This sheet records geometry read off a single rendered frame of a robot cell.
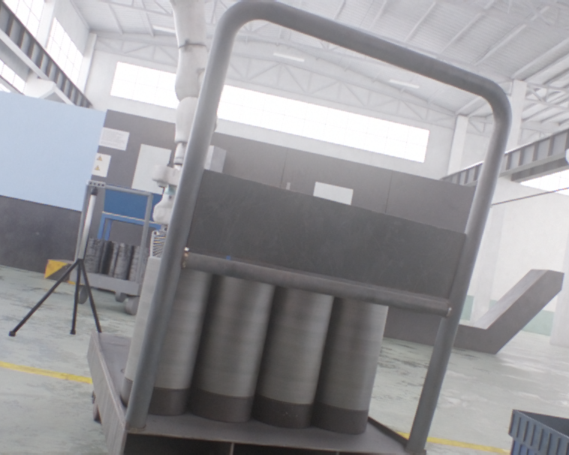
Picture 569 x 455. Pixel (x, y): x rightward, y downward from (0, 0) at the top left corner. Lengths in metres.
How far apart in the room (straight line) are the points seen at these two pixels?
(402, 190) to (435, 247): 6.65
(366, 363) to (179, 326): 0.39
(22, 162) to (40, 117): 0.58
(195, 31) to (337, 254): 0.62
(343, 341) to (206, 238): 0.41
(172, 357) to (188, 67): 0.63
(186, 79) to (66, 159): 6.39
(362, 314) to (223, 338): 0.29
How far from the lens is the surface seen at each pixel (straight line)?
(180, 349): 1.14
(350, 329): 1.26
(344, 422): 1.28
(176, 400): 1.17
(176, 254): 0.97
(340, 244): 1.06
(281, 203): 1.01
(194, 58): 1.40
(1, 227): 7.90
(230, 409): 1.19
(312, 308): 1.20
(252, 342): 1.17
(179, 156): 1.36
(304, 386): 1.23
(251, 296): 1.16
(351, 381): 1.27
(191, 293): 1.13
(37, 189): 7.76
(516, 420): 2.28
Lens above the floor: 0.55
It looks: 3 degrees up
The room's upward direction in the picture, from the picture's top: 11 degrees clockwise
